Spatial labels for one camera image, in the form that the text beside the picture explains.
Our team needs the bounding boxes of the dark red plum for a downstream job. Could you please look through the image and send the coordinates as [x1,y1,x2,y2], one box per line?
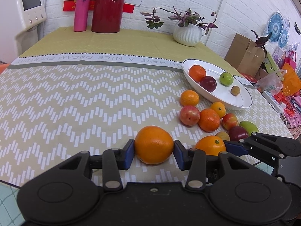
[229,125,249,141]
[199,76,217,92]

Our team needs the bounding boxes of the brown longan front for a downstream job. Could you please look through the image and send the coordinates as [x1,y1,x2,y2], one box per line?
[216,131,230,141]

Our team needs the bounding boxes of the brown longan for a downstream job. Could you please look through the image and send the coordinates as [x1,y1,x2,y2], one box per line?
[216,131,230,141]
[231,86,240,96]

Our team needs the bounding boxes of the green apple round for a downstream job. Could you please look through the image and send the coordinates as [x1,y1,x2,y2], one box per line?
[239,120,259,136]

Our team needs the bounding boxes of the red yellow plum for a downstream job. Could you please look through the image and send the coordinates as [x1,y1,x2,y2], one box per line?
[222,113,238,131]

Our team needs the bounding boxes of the mandarin orange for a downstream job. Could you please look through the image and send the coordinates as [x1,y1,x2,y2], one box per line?
[198,109,220,132]
[188,65,207,83]

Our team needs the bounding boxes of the large orange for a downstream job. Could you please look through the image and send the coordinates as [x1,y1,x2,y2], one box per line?
[134,125,173,165]

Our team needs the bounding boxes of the red apple back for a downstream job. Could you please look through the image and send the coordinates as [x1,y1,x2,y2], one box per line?
[179,106,201,126]

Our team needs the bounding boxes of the yellow orange kumquat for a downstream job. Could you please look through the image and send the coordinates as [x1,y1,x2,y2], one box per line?
[210,102,226,119]

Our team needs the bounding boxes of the brown longan back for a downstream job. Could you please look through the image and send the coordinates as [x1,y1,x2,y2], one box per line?
[231,86,240,96]

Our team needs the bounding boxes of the small orange back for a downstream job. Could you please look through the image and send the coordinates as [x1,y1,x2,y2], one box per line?
[180,90,199,106]

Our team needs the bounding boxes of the green apple oblong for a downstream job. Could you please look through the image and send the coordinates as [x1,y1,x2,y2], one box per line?
[219,72,234,87]

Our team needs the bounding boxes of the mandarin orange front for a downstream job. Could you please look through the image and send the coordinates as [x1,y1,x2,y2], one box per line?
[188,65,207,83]

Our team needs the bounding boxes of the white ceramic plate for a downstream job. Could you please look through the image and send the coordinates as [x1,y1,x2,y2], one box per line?
[182,59,254,110]

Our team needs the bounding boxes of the clear plastic bag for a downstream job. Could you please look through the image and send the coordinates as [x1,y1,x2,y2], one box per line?
[255,69,287,95]

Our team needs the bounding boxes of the orange gift bag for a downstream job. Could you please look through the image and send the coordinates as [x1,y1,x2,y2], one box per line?
[282,63,301,96]

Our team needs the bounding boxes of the red envelope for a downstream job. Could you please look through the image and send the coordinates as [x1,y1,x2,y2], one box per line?
[241,73,257,84]

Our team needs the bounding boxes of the patterned tablecloth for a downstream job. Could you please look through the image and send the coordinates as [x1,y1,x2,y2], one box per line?
[0,26,294,189]

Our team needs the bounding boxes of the cardboard box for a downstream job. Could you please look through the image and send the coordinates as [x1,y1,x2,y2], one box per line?
[225,33,265,76]

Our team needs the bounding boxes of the purple plant by box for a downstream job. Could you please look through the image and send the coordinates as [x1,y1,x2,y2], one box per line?
[251,30,272,57]

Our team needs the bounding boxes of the white ribbed plant pot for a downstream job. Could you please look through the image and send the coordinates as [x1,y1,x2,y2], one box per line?
[173,23,203,47]

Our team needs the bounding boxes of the purple green trailing plant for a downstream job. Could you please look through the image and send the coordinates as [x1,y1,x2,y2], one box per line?
[140,7,218,35]

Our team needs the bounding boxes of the dark red thermos jug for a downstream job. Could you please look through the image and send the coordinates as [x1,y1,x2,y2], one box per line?
[91,0,125,33]

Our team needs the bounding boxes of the pink thermos bottle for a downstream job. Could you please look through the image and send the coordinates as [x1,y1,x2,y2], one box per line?
[74,0,90,32]

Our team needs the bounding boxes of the white water dispenser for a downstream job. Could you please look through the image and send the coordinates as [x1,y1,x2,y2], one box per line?
[1,0,47,63]

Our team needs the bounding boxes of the blue decorative wall plates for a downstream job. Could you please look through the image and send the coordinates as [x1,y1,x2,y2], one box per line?
[263,12,290,48]

